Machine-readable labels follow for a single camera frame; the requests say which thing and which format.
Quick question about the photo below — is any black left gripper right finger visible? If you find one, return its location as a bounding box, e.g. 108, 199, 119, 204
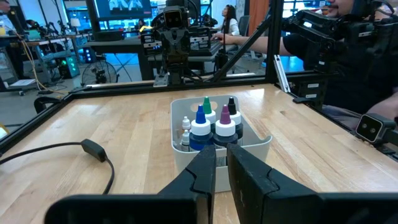
226, 142, 324, 224

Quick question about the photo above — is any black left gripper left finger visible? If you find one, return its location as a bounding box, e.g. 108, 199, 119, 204
157, 144, 217, 224

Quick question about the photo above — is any large blue-capped coloring bottle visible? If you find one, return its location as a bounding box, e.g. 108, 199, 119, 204
188, 104, 215, 152

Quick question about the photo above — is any large purple-capped coloring bottle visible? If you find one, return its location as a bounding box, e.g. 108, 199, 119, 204
213, 104, 239, 149

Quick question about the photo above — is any large green-capped coloring bottle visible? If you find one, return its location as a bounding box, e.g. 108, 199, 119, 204
201, 96, 217, 125

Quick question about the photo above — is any large black-capped coloring bottle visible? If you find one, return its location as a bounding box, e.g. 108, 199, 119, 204
226, 96, 244, 141

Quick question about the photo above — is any person's forearm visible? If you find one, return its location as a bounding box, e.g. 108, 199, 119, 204
231, 34, 292, 56
366, 92, 398, 123

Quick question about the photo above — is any white plastic storage bin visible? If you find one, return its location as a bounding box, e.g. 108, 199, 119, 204
170, 95, 274, 194

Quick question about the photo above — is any person's hand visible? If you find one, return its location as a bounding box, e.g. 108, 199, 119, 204
213, 32, 236, 45

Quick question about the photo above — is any grey office chair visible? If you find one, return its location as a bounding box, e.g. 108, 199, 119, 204
238, 14, 252, 37

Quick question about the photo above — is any dark grey desk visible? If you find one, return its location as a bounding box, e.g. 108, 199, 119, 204
83, 36, 156, 82

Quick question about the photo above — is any silver aluminium bar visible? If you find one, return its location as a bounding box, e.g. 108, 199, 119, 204
273, 55, 292, 93

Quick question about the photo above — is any black desktop device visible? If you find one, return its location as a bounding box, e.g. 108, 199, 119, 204
93, 29, 126, 42

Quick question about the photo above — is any black floor fan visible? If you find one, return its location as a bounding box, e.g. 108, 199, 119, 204
81, 60, 119, 86

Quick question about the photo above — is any computer tower with green lights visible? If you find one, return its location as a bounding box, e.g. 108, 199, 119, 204
55, 54, 81, 79

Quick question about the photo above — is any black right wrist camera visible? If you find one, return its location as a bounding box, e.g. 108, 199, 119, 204
162, 5, 183, 31

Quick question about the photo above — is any wall display screen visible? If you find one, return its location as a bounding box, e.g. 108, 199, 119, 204
94, 0, 153, 21

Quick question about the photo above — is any black lamp cable with switch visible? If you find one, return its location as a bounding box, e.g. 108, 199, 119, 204
0, 138, 115, 195

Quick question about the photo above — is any black table-level camera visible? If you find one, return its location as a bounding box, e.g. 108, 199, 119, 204
355, 113, 397, 147

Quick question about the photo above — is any black looped floor cable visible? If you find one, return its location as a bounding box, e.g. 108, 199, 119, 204
33, 95, 62, 114

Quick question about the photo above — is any yellow hanging cable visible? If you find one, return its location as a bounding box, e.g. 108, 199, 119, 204
17, 30, 47, 93

